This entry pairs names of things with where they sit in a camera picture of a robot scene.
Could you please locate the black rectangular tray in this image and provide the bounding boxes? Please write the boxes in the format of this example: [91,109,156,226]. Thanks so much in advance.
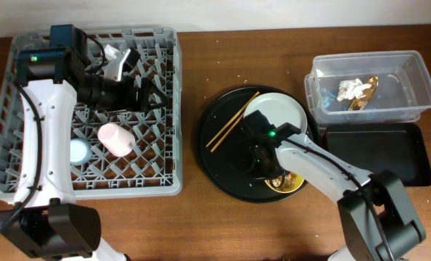
[323,123,431,186]

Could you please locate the grey plastic dishwasher rack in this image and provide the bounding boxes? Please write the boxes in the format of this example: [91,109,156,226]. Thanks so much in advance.
[0,28,183,203]

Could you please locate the white tissue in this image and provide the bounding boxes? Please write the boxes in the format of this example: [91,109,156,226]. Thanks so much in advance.
[337,78,370,102]

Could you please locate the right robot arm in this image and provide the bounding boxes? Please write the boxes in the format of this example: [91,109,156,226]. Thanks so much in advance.
[242,110,427,261]

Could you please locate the upper wooden chopstick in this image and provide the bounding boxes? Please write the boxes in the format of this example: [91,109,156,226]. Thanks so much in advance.
[206,91,260,147]

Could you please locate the round black tray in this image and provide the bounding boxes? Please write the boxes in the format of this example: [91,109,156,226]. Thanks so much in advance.
[194,85,308,203]

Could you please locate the yellow bowl with food scraps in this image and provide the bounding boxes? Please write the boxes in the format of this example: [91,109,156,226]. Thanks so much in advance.
[264,172,306,194]

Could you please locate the lower wooden chopstick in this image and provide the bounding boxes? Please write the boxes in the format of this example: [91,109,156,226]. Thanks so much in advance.
[210,115,244,153]

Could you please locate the wooden chopstick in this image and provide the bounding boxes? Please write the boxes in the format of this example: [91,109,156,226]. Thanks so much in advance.
[210,115,244,153]
[206,91,260,147]

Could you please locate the blue plastic cup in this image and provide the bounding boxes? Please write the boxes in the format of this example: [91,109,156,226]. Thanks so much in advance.
[70,138,93,165]

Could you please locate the grey round plate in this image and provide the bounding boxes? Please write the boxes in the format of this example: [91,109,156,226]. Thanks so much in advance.
[244,92,308,133]

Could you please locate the gold snack wrapper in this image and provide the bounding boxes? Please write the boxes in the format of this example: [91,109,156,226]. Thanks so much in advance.
[348,76,378,111]

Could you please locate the clear plastic bin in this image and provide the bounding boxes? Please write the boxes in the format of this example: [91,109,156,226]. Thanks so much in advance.
[305,51,431,125]

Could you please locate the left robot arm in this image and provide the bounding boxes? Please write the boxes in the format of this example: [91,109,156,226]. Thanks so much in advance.
[0,25,168,260]

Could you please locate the pink plastic cup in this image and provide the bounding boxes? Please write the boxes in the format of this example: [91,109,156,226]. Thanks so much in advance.
[97,123,135,157]

